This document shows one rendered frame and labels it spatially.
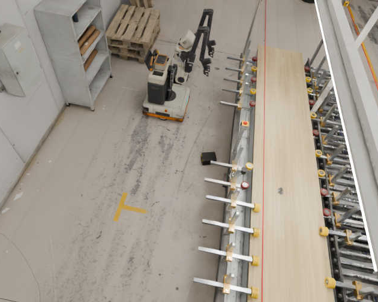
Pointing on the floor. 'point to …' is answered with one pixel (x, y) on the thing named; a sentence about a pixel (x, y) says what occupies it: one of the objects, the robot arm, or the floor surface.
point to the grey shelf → (66, 43)
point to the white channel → (363, 97)
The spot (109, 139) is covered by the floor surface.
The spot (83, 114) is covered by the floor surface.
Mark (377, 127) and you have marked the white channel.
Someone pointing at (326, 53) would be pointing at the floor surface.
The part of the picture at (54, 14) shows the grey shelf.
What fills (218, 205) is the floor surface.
